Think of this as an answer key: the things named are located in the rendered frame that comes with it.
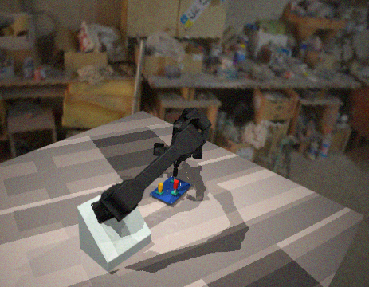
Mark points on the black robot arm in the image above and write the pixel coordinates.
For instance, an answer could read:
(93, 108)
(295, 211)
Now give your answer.
(122, 198)

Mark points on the blue circuit board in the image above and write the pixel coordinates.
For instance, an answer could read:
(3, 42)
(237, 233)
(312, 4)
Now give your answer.
(171, 189)

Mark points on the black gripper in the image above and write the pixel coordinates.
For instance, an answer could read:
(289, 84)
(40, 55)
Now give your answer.
(159, 149)

